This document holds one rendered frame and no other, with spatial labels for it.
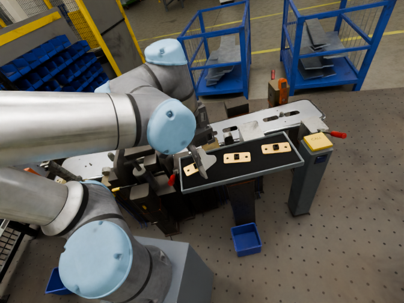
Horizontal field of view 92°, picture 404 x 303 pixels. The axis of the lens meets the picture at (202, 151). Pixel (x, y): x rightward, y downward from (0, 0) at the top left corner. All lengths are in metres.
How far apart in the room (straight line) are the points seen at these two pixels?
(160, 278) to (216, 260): 0.47
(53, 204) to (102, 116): 0.26
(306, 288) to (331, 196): 0.43
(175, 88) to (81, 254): 0.35
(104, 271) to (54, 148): 0.23
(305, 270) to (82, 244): 0.81
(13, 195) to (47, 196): 0.05
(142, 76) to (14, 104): 0.21
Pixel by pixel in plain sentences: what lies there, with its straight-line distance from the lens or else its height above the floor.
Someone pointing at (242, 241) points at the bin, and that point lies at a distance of 0.99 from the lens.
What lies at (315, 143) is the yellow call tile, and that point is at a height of 1.16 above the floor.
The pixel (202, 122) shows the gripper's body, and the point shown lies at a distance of 0.51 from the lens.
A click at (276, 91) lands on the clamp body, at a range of 1.12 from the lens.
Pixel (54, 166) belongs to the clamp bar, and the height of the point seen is 1.19.
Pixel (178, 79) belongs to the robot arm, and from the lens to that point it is 0.42.
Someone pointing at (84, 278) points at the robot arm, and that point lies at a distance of 0.42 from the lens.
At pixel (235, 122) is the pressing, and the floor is 1.00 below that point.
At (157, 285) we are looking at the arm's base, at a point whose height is 1.15.
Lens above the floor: 1.65
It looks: 46 degrees down
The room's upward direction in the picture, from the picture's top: 18 degrees counter-clockwise
